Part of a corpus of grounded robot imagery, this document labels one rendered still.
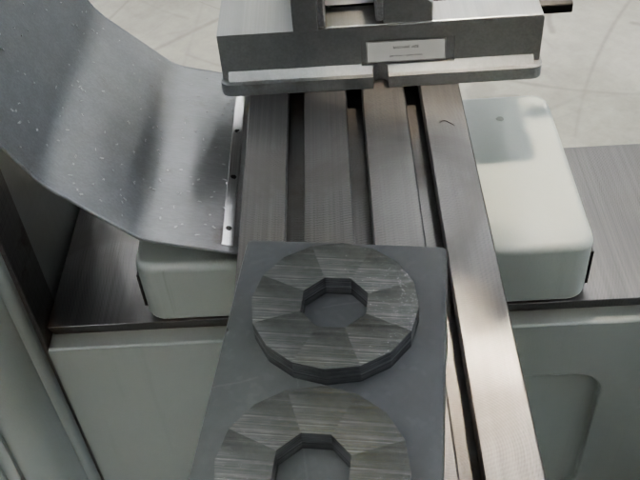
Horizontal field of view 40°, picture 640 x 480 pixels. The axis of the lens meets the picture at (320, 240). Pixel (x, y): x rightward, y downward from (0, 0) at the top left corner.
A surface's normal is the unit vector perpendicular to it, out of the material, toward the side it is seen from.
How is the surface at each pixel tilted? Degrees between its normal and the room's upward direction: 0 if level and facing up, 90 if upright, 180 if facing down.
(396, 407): 0
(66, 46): 64
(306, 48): 90
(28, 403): 89
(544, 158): 0
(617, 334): 90
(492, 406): 0
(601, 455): 90
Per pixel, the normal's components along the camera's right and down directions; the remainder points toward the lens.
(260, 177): -0.06, -0.72
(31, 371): 0.95, 0.17
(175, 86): 0.41, -0.67
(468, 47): 0.01, 0.70
